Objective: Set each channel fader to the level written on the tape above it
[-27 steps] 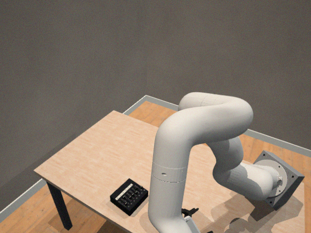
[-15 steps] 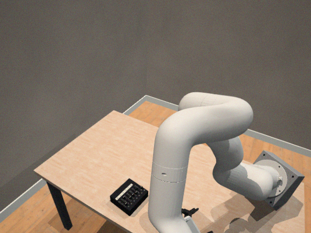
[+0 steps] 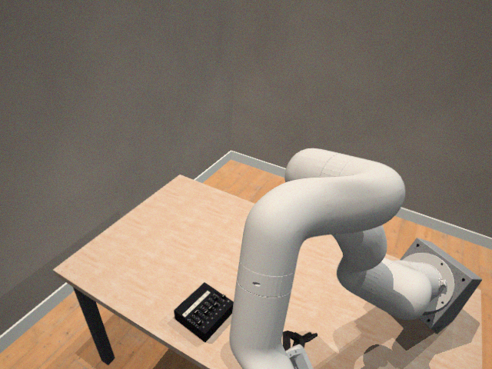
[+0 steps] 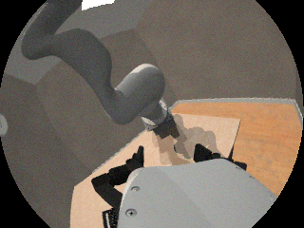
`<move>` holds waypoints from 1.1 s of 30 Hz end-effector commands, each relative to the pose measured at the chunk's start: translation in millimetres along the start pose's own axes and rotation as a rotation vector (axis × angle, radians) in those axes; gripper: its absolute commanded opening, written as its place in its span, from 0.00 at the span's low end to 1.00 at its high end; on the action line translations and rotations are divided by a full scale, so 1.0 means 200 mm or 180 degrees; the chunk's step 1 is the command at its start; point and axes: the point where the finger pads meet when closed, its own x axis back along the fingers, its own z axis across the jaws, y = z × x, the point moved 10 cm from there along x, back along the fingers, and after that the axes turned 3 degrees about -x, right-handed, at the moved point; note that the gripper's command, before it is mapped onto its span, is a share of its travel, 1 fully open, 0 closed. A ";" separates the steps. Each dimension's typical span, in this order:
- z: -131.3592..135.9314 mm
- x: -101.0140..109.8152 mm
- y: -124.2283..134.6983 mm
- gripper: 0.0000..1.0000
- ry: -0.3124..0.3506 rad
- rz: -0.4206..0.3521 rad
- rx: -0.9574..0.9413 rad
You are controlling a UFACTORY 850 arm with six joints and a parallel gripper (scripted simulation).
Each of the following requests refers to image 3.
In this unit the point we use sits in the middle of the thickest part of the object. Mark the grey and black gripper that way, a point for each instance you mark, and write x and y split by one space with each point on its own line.
298 345

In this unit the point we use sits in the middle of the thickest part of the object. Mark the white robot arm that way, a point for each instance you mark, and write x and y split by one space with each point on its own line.
316 200

